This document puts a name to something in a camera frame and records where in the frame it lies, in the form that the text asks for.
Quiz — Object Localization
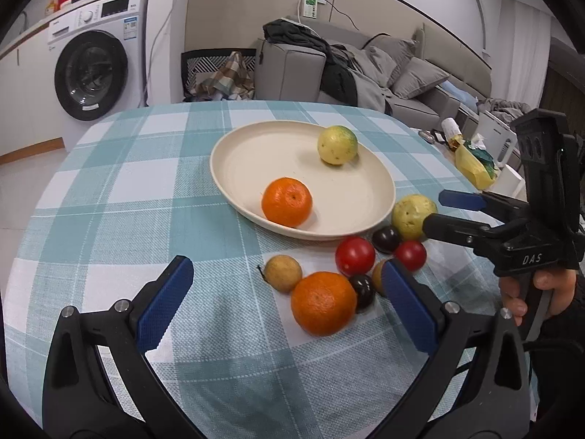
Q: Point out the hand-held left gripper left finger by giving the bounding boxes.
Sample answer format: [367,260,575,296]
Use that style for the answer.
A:
[42,255,202,439]

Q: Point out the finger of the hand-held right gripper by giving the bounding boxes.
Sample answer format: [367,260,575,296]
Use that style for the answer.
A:
[439,189,531,223]
[422,213,517,259]

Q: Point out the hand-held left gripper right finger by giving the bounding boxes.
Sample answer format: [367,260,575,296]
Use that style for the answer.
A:
[375,258,542,439]

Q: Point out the brown longan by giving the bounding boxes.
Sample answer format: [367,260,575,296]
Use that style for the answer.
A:
[257,255,303,294]
[371,258,395,296]

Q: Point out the yellow passion fruit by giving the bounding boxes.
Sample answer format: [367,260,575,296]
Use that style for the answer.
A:
[392,194,438,241]

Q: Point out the dark purple cherry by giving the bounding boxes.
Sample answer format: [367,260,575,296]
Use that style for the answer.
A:
[348,274,377,312]

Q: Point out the small red tomato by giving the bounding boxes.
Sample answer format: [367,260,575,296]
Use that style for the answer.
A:
[394,240,427,271]

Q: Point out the dark plum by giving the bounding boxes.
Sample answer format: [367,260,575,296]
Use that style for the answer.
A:
[371,226,403,254]

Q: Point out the large red tomato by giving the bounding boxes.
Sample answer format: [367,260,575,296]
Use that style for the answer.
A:
[335,236,376,278]

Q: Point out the orange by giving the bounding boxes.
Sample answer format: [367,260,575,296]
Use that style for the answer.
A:
[291,271,358,337]
[261,177,314,229]

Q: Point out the green-yellow passion fruit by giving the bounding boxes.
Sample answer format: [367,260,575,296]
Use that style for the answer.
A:
[317,125,358,166]

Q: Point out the cream round plate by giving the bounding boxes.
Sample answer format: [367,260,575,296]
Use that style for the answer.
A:
[210,121,396,240]

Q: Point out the person's right forearm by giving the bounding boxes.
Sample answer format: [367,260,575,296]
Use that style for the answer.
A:
[523,279,585,421]

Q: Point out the person's right hand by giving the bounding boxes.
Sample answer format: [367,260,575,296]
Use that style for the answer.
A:
[498,267,579,328]

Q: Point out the yellow plastic bag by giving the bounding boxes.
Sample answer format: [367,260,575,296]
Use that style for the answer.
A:
[454,139,497,191]

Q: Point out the white box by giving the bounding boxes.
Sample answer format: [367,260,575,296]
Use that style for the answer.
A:
[492,166,527,200]

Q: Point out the white appliance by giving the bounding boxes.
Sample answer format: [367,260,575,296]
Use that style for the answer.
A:
[476,112,520,168]

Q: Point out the grey sofa cushion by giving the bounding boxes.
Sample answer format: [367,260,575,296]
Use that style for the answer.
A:
[365,34,419,89]
[392,57,451,100]

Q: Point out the grey garment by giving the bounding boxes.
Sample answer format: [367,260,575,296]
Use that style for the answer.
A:
[329,45,395,116]

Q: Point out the white curtain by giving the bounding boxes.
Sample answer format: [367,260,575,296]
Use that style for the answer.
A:
[480,0,555,111]

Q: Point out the grey sofa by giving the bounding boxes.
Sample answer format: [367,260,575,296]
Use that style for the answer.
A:
[253,20,494,124]

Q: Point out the dark jacket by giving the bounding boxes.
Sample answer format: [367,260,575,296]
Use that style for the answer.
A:
[263,19,360,107]

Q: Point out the black patterned chair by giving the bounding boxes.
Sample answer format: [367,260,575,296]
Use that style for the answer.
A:
[180,49,257,102]

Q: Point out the plaid cloth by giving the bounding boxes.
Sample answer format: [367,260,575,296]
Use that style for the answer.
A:
[188,51,255,101]

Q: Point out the white counter cabinet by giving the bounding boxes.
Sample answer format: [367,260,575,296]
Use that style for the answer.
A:
[0,9,70,165]

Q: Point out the white washing machine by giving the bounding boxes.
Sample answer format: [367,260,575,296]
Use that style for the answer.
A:
[48,0,150,122]

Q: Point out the grey cable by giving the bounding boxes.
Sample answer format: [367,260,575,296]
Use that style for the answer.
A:
[143,0,173,107]

